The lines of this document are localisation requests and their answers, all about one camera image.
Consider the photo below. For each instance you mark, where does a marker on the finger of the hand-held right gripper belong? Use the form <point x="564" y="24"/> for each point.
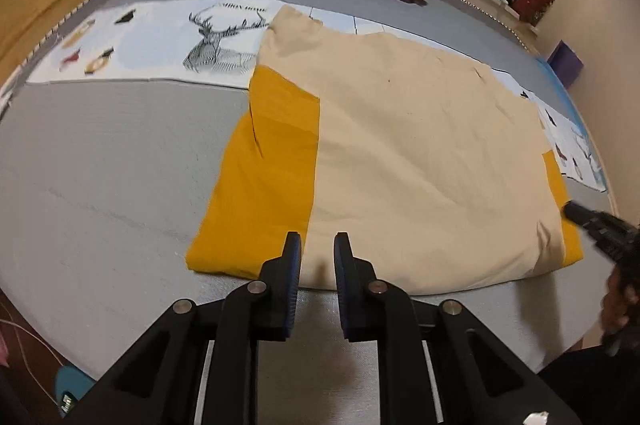
<point x="580" y="213"/>

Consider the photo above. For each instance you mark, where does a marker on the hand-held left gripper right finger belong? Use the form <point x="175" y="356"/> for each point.
<point x="342" y="285"/>

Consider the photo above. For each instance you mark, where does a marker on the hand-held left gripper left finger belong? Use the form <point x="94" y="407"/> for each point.
<point x="292" y="285"/>

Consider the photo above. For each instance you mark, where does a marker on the beige and yellow garment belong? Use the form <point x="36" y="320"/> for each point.
<point x="410" y="145"/>

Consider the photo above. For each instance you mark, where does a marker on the person's right hand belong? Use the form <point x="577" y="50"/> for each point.
<point x="622" y="305"/>

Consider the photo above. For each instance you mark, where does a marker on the person's dark clothing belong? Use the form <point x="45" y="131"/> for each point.
<point x="600" y="385"/>

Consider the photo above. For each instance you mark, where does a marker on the purple mat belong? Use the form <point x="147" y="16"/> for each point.
<point x="565" y="60"/>

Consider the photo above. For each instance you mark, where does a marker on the white paper scrap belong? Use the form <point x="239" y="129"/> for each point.
<point x="536" y="419"/>

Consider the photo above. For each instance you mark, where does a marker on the grey bed mattress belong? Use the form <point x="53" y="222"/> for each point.
<point x="100" y="165"/>

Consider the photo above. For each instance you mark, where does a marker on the light blue deer print blanket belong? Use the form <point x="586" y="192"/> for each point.
<point x="150" y="45"/>

